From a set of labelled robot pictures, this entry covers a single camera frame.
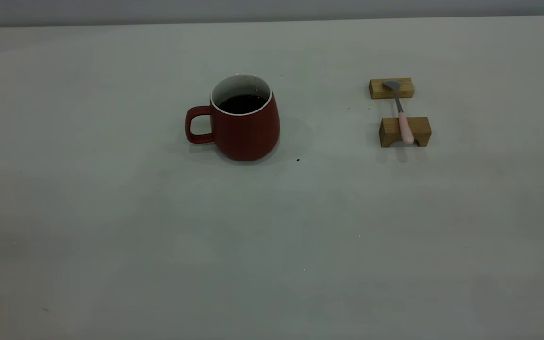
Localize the red ceramic mug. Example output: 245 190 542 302
185 73 281 162

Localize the pink handled metal spoon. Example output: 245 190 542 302
383 80 415 145

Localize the dark coffee liquid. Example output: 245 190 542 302
219 94 267 114

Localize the flat wooden block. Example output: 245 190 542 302
369 78 415 100

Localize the arched wooden block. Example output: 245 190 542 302
379 117 432 148

